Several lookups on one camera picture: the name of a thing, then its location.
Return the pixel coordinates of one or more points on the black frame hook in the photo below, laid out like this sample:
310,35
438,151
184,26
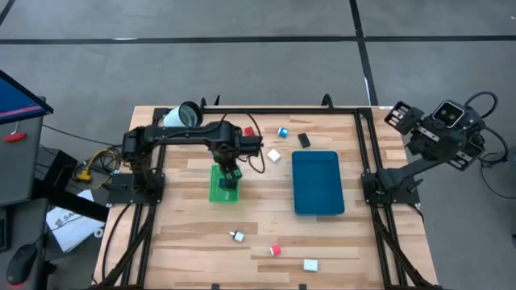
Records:
217,100
327,100
203,102

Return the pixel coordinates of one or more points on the blue and white wall charger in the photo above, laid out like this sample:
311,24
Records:
283,132

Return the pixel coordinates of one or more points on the white cube wall charger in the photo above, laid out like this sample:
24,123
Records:
273,155

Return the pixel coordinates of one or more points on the green plastic basket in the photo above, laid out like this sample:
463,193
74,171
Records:
217,195

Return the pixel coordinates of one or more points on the blue plastic tray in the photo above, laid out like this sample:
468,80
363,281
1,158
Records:
314,193

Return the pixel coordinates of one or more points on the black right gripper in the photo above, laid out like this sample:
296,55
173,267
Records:
443,141

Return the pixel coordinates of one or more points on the black floor box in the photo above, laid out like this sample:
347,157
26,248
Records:
60,165

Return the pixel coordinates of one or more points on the black slanted floor bar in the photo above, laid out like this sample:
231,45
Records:
72,201

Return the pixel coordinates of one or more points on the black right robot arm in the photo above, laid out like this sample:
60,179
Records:
403,173

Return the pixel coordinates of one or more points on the black computer mouse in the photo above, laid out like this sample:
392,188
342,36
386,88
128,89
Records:
22,263

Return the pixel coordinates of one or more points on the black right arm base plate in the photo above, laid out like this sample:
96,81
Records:
403,197

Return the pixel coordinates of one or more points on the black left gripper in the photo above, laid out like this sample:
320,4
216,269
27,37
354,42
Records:
227,157

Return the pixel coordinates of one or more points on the grey cabinet with blue top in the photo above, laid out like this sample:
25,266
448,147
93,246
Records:
20,169

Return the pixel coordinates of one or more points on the white printed paper bag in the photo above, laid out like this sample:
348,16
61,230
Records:
72,229

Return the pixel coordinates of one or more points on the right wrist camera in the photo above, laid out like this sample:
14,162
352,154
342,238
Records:
448,114

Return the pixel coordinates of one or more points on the white charger with black band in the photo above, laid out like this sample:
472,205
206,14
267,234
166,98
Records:
239,237

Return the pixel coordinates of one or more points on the pink and white wall charger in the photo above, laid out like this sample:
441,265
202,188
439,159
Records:
275,250

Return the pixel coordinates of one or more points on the black aluminium table frame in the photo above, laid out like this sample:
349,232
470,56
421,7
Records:
306,110

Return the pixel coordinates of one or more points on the white cup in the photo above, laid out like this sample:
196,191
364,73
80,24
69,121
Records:
177,117

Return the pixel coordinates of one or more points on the white square wall charger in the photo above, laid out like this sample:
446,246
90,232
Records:
310,265

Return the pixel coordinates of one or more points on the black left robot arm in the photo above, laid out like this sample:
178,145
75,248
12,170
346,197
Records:
181,135

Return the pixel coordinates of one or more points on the small red rectangular block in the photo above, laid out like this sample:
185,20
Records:
249,131

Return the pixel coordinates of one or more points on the small black rectangular block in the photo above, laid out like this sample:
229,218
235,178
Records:
304,140

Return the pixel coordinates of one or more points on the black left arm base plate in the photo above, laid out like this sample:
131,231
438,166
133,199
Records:
121,197

